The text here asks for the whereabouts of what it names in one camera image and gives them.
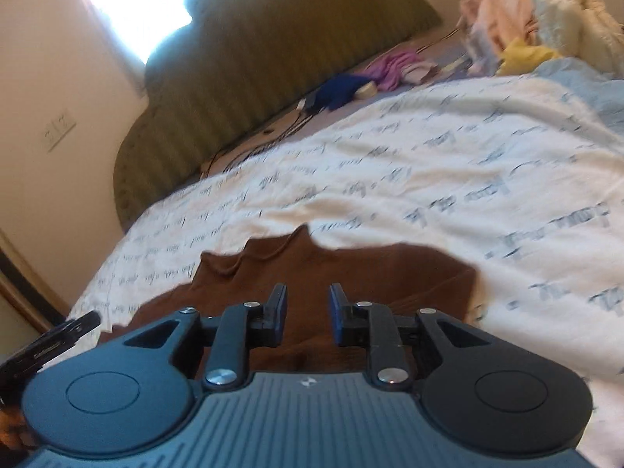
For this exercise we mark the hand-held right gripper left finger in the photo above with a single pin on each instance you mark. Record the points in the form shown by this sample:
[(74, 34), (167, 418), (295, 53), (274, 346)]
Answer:
[(279, 314)]

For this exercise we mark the green ribbed headboard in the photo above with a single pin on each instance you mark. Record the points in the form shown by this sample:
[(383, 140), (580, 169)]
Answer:
[(253, 73)]

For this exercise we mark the yellow cloth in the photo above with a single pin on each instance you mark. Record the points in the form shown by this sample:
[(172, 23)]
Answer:
[(526, 58)]

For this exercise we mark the cream fluffy blanket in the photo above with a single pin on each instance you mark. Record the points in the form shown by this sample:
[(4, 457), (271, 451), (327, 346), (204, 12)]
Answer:
[(575, 9)]

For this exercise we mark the pink garment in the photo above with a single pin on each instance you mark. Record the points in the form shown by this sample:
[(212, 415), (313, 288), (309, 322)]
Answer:
[(497, 14)]

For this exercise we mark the bright window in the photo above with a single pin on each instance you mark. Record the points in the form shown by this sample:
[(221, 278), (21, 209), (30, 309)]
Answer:
[(141, 0)]

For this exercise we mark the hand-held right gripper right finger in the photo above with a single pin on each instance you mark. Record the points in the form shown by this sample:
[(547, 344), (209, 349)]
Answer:
[(336, 313)]

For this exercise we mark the purple cloth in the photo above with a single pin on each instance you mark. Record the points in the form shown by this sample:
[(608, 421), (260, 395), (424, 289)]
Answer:
[(392, 66)]

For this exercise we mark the brown knit garment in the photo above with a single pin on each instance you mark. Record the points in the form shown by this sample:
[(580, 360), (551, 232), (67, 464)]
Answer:
[(302, 278)]

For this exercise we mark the white wall light switch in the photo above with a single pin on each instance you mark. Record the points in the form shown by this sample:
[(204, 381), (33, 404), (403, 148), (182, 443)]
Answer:
[(59, 129)]

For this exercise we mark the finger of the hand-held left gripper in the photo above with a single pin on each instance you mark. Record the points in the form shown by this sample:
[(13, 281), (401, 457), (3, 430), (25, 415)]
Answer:
[(84, 324)]

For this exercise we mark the white script printed blanket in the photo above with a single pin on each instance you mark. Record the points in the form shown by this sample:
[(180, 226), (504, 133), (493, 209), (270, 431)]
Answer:
[(438, 180)]

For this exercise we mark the wooden door frame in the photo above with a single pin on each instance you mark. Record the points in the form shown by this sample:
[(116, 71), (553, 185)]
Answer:
[(29, 292)]

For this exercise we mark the light blue cloth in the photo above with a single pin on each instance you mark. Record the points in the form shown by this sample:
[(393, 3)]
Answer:
[(590, 83)]

